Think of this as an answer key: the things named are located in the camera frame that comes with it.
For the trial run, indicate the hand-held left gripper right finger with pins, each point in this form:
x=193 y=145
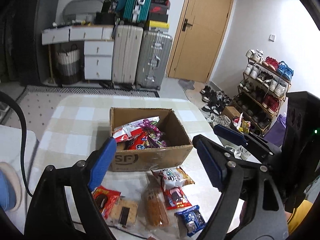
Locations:
x=208 y=165

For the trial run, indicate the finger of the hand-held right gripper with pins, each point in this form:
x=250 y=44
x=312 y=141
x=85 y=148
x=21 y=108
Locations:
x=228 y=133

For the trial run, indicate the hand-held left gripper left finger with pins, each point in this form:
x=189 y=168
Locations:
x=103 y=162

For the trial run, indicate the white and orange snack packet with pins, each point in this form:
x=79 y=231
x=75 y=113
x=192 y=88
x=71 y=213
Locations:
x=172 y=177

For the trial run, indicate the red cookie packet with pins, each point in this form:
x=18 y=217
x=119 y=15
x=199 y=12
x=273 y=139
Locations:
x=105 y=201

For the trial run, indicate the small red snack packet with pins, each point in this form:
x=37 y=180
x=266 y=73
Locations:
x=176 y=197

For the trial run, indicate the clear square cracker packet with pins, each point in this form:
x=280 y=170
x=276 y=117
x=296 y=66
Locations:
x=122 y=212

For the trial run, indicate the small blue snack packet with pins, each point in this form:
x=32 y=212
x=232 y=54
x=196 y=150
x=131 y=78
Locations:
x=191 y=218

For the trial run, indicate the purple snack packet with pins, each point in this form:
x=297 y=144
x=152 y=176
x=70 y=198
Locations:
x=153 y=132

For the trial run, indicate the orange biscuit stack packet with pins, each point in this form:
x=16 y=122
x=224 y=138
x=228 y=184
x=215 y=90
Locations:
x=156 y=205

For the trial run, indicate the colourful snack bags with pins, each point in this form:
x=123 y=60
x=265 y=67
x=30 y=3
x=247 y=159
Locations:
x=241 y=125

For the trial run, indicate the white sneakers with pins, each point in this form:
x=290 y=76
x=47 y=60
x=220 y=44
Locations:
x=238 y=152

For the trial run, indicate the small brown cardboard box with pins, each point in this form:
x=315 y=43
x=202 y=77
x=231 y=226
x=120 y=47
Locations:
x=231 y=112

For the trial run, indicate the purple bag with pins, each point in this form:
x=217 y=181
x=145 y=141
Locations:
x=276 y=132

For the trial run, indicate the pile of shoes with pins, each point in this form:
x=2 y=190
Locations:
x=216 y=102

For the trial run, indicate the wooden shoe rack with shoes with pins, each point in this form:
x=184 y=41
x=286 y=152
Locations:
x=265 y=90

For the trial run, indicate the small grey floor mat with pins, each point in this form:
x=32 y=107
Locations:
x=187 y=84

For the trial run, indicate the patterned floor rug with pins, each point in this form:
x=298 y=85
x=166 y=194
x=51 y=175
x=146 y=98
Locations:
x=75 y=97

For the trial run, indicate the white marble side counter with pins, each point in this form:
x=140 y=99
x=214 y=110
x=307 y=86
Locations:
x=15 y=142

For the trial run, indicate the woven laundry basket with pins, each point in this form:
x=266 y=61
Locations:
x=67 y=65

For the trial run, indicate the silver suitcase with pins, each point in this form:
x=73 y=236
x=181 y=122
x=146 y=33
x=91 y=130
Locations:
x=152 y=60

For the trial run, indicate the wooden door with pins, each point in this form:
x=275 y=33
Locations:
x=202 y=30

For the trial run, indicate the white desk with drawers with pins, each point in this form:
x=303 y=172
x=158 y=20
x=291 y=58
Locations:
x=97 y=55

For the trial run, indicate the white suitcase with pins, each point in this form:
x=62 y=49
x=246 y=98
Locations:
x=126 y=55

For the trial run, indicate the yellow shoe box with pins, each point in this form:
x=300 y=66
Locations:
x=157 y=25

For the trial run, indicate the plain black shoe box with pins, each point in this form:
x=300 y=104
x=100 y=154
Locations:
x=158 y=18

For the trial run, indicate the black shoe box red logo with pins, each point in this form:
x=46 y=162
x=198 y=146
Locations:
x=160 y=10

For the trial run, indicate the dark grey refrigerator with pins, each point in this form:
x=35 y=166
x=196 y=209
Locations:
x=40 y=35

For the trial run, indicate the grey oval mirror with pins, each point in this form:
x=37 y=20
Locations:
x=80 y=10

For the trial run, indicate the black bag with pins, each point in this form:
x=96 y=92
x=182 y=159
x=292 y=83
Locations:
x=110 y=3

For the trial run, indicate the teal suitcase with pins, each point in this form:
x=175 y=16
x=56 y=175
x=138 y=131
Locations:
x=138 y=2

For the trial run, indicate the white wall switch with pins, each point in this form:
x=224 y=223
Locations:
x=272 y=37

